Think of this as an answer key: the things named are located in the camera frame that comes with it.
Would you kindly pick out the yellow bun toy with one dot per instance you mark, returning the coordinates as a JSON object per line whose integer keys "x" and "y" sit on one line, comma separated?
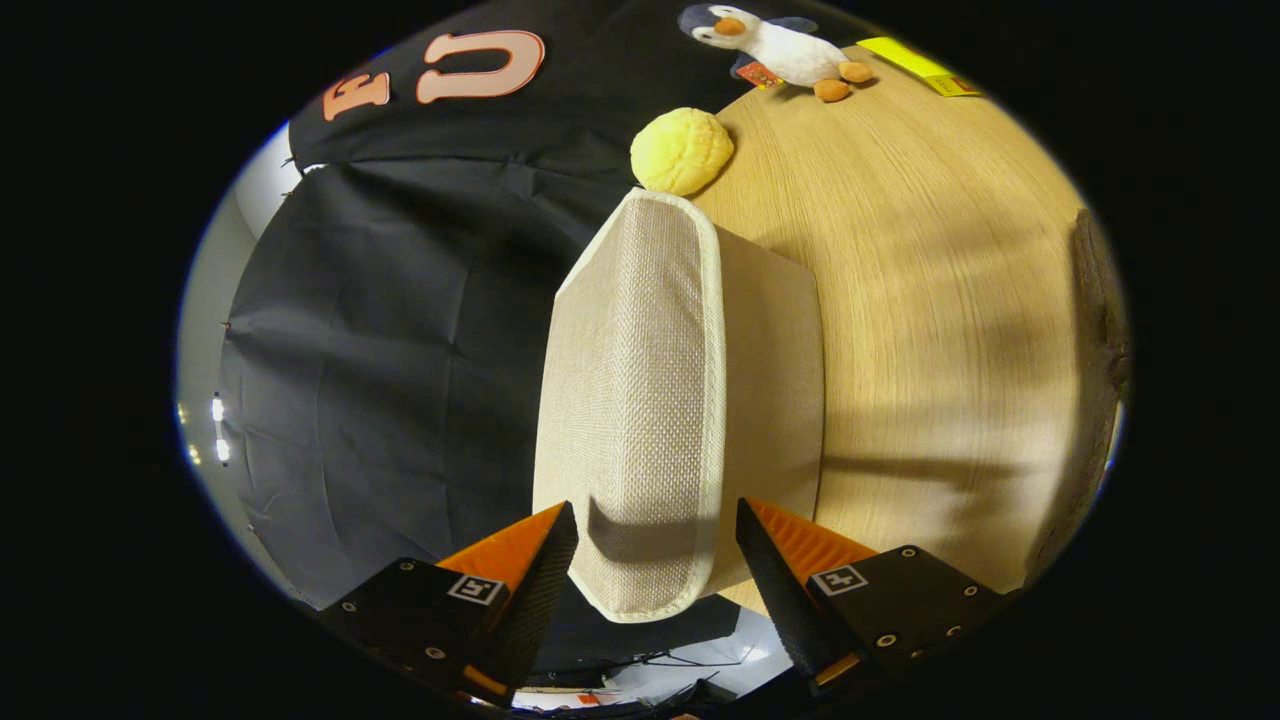
{"x": 682, "y": 150}

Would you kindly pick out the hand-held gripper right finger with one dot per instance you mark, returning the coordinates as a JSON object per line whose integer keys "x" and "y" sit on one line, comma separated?
{"x": 780, "y": 590}

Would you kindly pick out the beige fabric storage box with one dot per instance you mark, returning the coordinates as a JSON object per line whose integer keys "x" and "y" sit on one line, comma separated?
{"x": 640, "y": 400}

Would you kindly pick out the yellow book with red circle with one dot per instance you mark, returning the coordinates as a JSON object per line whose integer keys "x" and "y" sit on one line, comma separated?
{"x": 915, "y": 62}

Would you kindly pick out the brown fuzzy shoe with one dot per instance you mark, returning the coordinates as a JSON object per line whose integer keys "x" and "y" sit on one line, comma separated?
{"x": 1102, "y": 300}

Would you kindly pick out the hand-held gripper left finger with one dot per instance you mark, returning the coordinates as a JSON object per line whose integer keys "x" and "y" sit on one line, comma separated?
{"x": 530, "y": 610}

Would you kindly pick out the plush penguin toy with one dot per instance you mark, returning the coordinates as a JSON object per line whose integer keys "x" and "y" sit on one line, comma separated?
{"x": 785, "y": 48}

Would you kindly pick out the black backdrop cloth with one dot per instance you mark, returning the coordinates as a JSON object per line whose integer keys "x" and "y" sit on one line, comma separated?
{"x": 400, "y": 350}

